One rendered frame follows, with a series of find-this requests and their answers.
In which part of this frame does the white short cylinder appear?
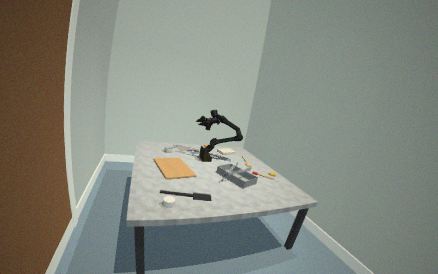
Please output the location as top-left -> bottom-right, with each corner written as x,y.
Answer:
163,196 -> 175,208

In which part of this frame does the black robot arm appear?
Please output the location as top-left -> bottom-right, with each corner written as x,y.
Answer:
203,110 -> 243,154

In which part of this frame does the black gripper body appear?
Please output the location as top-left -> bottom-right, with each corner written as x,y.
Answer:
202,116 -> 214,128

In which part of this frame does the black spatula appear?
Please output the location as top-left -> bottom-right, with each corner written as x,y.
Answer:
160,190 -> 211,201

